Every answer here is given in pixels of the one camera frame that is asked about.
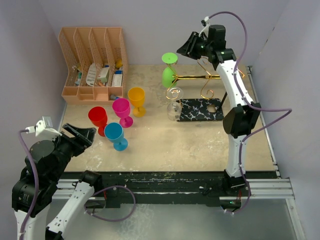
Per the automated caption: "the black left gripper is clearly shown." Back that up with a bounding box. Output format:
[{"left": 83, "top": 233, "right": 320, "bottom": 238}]
[{"left": 49, "top": 122, "right": 96, "bottom": 180}]

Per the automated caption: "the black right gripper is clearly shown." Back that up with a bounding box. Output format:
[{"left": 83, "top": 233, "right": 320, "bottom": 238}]
[{"left": 176, "top": 31, "right": 213, "bottom": 60}]

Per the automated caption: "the red plastic wine glass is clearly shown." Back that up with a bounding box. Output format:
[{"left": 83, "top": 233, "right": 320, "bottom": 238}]
[{"left": 88, "top": 106, "right": 108, "bottom": 137}]

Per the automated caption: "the green plastic wine glass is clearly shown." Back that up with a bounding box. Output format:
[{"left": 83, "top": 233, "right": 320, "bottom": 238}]
[{"left": 161, "top": 52, "right": 178, "bottom": 88}]

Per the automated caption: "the blue plastic wine glass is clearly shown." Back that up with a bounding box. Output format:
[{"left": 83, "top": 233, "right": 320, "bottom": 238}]
[{"left": 104, "top": 122, "right": 128, "bottom": 152}]

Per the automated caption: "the magenta plastic wine glass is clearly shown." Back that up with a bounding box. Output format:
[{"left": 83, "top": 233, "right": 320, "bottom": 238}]
[{"left": 112, "top": 98, "right": 134, "bottom": 128}]

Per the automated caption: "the clear glass wine glass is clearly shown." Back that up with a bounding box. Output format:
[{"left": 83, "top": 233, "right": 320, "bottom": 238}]
[{"left": 166, "top": 87, "right": 184, "bottom": 121}]

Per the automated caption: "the yellow plastic wine glass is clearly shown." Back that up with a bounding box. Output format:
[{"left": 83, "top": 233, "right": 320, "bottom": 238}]
[{"left": 127, "top": 87, "right": 146, "bottom": 118}]

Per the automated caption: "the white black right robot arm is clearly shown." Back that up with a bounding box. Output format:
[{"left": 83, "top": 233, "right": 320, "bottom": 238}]
[{"left": 176, "top": 25, "right": 261, "bottom": 196}]

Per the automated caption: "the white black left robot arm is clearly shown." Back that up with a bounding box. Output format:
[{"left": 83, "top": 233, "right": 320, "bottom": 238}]
[{"left": 11, "top": 120, "right": 103, "bottom": 240}]

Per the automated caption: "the blue grey cap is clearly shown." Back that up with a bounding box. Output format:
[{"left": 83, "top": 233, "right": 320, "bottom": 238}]
[{"left": 109, "top": 94, "right": 121, "bottom": 101}]

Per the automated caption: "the white blister pack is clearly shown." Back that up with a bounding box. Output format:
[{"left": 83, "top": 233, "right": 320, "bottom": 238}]
[{"left": 85, "top": 63, "right": 97, "bottom": 87}]

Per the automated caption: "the green white small box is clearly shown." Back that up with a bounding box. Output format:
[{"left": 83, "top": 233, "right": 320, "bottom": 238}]
[{"left": 97, "top": 65, "right": 110, "bottom": 84}]

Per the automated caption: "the yellow object in organizer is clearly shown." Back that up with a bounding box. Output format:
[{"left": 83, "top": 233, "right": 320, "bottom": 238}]
[{"left": 115, "top": 59, "right": 123, "bottom": 69}]

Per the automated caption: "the pink plastic file organizer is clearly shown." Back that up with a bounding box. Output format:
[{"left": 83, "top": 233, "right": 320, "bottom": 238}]
[{"left": 58, "top": 27, "right": 129, "bottom": 105}]

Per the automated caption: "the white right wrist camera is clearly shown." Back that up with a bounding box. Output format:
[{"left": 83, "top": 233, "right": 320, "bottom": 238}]
[{"left": 199, "top": 16, "right": 211, "bottom": 37}]

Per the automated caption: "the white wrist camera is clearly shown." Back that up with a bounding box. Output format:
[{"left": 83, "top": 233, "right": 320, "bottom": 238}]
[
  {"left": 199, "top": 16, "right": 211, "bottom": 37},
  {"left": 25, "top": 116, "right": 62, "bottom": 140}
]

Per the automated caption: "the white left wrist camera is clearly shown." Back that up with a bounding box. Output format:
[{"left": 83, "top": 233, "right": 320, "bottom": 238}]
[{"left": 25, "top": 116, "right": 62, "bottom": 140}]

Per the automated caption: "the gold wire wine glass rack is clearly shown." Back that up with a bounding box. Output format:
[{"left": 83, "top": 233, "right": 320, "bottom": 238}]
[{"left": 165, "top": 57, "right": 228, "bottom": 122}]

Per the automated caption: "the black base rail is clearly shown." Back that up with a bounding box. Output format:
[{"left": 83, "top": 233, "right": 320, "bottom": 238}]
[{"left": 57, "top": 170, "right": 251, "bottom": 209}]

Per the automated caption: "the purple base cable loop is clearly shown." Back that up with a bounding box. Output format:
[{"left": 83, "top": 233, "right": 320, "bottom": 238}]
[{"left": 83, "top": 185, "right": 137, "bottom": 223}]

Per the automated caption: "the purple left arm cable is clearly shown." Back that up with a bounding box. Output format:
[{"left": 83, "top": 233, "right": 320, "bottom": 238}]
[{"left": 17, "top": 129, "right": 40, "bottom": 240}]

